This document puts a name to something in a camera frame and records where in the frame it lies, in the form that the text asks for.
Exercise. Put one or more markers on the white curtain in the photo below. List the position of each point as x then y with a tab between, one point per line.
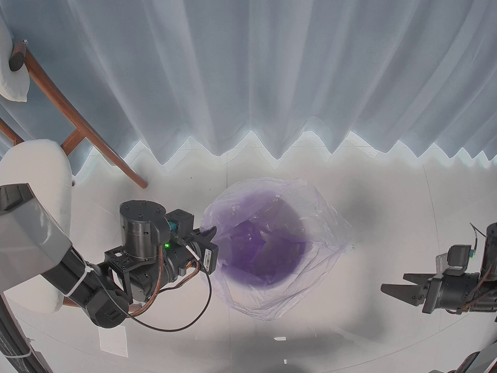
248	60

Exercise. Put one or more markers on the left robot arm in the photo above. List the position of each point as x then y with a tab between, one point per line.
35	231

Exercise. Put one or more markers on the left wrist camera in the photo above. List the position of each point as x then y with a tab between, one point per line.
181	220

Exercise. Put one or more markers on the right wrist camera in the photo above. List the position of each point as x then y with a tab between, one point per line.
458	257

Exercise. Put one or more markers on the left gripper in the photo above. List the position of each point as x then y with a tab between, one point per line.
186	260

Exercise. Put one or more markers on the purple plastic bag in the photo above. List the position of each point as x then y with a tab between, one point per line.
268	243

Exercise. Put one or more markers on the white trash bin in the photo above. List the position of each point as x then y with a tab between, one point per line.
250	297

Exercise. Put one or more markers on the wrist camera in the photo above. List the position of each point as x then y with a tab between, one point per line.
181	220
458	257

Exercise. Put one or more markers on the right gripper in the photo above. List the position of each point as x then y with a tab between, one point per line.
452	292

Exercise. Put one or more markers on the wooden chair with white cushions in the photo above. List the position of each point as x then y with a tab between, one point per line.
37	165

